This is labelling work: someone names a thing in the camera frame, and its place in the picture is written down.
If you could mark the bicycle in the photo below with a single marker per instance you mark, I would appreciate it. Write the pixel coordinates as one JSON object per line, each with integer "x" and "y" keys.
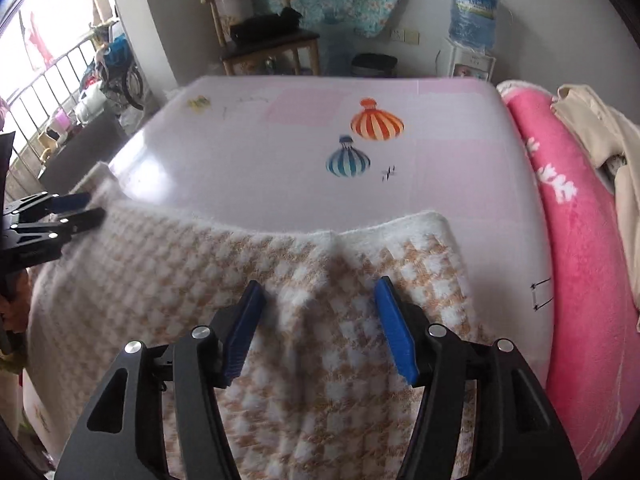
{"x": 132, "y": 85}

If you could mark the blue water bottle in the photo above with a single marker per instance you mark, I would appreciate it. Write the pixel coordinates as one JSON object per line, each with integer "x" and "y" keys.
{"x": 472, "y": 15}

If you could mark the pink floral blanket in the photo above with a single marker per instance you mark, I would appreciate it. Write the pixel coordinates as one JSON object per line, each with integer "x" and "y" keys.
{"x": 585, "y": 310}

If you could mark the wooden chair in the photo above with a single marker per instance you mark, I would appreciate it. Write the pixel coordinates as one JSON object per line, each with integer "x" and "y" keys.
{"x": 280, "y": 42}

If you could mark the black bin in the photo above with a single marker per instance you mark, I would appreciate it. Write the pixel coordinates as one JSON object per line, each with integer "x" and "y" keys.
{"x": 374, "y": 65}

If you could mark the black bag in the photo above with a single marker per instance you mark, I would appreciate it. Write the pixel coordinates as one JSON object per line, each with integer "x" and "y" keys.
{"x": 265, "y": 25}

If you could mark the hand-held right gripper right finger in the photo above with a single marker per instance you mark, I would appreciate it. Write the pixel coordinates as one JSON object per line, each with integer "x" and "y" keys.
{"x": 397, "y": 335}

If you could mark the white water dispenser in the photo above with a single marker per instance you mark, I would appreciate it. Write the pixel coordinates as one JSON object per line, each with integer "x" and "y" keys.
{"x": 465, "y": 65}

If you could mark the blue translucent bag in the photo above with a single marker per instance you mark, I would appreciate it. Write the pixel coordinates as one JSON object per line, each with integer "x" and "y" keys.
{"x": 340, "y": 45}

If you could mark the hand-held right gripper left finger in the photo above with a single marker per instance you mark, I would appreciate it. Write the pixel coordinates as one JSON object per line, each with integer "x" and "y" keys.
{"x": 240, "y": 340}

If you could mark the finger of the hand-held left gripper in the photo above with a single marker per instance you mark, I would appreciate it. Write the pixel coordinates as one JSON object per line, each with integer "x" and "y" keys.
{"x": 75, "y": 225}
{"x": 70, "y": 202}

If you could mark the metal window railing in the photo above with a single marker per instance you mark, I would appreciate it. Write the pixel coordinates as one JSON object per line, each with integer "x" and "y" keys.
{"x": 45, "y": 90}

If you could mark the dark cabinet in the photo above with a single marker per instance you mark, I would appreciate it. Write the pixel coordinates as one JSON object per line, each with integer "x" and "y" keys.
{"x": 85, "y": 145}

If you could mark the red hanging garment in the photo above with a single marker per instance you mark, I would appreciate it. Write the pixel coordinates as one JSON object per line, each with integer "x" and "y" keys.
{"x": 37, "y": 40}

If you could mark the wall socket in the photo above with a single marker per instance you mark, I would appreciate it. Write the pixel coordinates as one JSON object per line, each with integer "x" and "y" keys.
{"x": 404, "y": 35}

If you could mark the beige clothes pile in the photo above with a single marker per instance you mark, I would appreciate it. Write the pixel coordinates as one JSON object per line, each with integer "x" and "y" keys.
{"x": 600, "y": 125}

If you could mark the beige white houndstooth coat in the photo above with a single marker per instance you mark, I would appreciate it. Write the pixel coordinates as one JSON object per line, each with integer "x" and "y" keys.
{"x": 150, "y": 270}

